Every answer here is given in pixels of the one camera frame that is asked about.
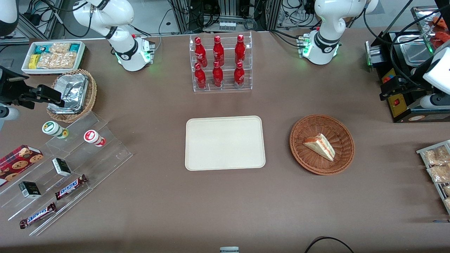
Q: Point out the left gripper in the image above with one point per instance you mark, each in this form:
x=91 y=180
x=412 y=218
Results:
x=410 y=79

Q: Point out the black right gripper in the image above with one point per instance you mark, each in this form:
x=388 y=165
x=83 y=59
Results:
x=10 y=89

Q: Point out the triangular sandwich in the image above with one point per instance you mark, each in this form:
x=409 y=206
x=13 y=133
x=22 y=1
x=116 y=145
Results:
x=320 y=147

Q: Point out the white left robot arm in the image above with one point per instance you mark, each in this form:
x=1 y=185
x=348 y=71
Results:
x=327 y=21

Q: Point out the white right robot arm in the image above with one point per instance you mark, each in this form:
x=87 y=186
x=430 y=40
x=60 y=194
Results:
x=126 y=52

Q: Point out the light tan wicker basket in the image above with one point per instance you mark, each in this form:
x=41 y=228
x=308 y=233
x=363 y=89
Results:
x=92 y=95

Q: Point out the tray of packaged snacks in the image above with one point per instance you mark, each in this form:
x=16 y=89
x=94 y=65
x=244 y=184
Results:
x=422 y=151

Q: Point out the brown wicker basket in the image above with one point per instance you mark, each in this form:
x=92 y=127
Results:
x=309 y=160

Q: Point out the cream plastic tray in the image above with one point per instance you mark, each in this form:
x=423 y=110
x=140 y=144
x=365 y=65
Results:
x=225 y=143

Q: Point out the black hot dog machine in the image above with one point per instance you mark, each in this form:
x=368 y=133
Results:
x=399 y=105

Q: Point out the green lid yogurt cup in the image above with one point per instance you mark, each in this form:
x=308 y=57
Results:
x=51 y=128

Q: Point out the aluminium foil container stack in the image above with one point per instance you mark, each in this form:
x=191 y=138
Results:
x=72 y=91

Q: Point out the yellow snack packet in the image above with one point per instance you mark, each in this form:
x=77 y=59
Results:
x=33 y=61

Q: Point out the stainless steel pan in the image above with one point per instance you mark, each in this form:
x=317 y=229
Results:
x=415 y=52

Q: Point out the large clear cracker bag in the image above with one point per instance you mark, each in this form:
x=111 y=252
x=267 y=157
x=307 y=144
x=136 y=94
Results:
x=58 y=60

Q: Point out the teal snack packet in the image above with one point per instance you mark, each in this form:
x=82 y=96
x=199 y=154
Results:
x=75 y=47
x=43 y=49

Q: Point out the small clear cracker bag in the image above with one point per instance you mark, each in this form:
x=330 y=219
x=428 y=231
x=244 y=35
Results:
x=60 y=47

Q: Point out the white rectangular snack bin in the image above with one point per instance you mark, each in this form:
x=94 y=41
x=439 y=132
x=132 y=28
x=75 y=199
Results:
x=81 y=56

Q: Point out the red lid yogurt cup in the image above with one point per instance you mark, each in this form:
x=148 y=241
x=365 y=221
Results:
x=92 y=136

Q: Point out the red plaid cookie box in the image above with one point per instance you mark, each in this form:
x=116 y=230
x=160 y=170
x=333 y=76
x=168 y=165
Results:
x=17 y=163

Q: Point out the red sausage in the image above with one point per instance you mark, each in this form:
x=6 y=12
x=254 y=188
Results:
x=443 y=38

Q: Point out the small black carton box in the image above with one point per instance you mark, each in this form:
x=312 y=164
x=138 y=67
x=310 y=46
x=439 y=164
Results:
x=61 y=167
x=30 y=189

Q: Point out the orange sausage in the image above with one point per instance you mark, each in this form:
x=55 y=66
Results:
x=441 y=21

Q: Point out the clear bag of pastries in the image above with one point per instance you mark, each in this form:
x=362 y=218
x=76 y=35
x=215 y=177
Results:
x=436 y=156
x=439 y=174
x=447 y=190
x=448 y=203

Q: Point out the clear acrylic step display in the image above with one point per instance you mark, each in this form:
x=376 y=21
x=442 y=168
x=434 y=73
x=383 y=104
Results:
x=102 y=161

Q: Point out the Snickers chocolate bar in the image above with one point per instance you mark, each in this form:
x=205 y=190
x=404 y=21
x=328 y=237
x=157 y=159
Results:
x=70 y=187
x=38 y=215

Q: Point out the red cola bottle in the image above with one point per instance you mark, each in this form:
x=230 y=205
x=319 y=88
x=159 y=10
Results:
x=217 y=75
x=240 y=49
x=239 y=75
x=199 y=51
x=218 y=51
x=200 y=77

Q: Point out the clear acrylic bottle rack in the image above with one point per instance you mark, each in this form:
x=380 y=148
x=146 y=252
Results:
x=228 y=42

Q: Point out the white power strip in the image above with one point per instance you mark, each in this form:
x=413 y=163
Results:
x=226 y=25

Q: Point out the grey white device edge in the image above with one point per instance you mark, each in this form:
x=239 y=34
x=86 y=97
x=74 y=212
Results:
x=229 y=250

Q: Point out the aluminium profile frame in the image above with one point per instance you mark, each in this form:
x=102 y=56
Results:
x=182 y=14

